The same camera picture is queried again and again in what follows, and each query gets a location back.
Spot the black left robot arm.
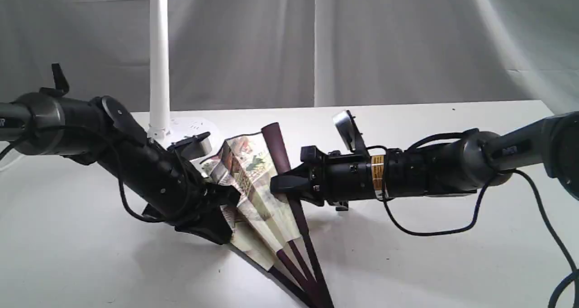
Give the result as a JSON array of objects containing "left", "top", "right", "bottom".
[{"left": 0, "top": 63, "right": 240, "bottom": 245}]

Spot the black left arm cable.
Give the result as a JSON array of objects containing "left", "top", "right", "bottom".
[{"left": 0, "top": 127, "right": 190, "bottom": 223}]

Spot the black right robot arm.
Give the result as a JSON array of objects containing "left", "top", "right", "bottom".
[{"left": 271, "top": 110, "right": 578, "bottom": 210}]

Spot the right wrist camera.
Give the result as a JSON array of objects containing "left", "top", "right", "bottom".
[{"left": 332, "top": 110, "right": 370, "bottom": 157}]

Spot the painted paper folding fan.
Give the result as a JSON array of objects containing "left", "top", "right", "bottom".
[{"left": 200, "top": 123, "right": 334, "bottom": 308}]

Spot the grey backdrop curtain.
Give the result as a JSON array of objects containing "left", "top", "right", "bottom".
[{"left": 0, "top": 0, "right": 578, "bottom": 114}]

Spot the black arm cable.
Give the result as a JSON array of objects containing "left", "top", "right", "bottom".
[
  {"left": 364, "top": 132, "right": 579, "bottom": 308},
  {"left": 0, "top": 127, "right": 190, "bottom": 223}
]

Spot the white desk lamp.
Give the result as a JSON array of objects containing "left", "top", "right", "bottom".
[{"left": 147, "top": 0, "right": 220, "bottom": 165}]

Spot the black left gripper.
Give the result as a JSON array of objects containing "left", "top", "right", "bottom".
[{"left": 108, "top": 140, "right": 240, "bottom": 246}]

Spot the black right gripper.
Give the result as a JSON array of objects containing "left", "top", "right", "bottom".
[{"left": 270, "top": 147, "right": 385, "bottom": 212}]

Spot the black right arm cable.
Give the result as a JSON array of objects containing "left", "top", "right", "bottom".
[{"left": 364, "top": 132, "right": 579, "bottom": 308}]

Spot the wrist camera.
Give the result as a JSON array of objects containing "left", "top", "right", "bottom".
[
  {"left": 332, "top": 110, "right": 370, "bottom": 157},
  {"left": 167, "top": 132, "right": 212, "bottom": 161}
]

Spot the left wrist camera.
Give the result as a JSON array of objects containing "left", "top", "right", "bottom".
[{"left": 167, "top": 132, "right": 212, "bottom": 161}]

